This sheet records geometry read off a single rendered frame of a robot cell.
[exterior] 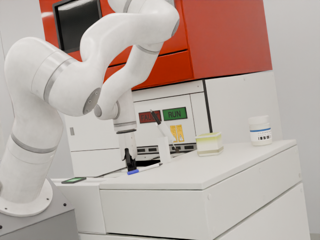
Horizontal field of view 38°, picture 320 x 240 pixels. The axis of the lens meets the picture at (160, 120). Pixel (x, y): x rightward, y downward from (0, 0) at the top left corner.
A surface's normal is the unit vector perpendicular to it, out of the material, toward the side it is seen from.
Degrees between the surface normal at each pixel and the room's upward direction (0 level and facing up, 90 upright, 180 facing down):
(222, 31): 90
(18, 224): 42
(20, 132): 97
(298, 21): 90
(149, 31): 134
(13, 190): 114
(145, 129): 90
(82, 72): 58
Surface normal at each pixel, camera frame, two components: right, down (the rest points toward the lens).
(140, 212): -0.59, 0.13
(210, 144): -0.36, 0.11
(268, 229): 0.79, -0.09
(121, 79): -0.19, -0.42
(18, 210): 0.40, -0.79
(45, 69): -0.11, -0.16
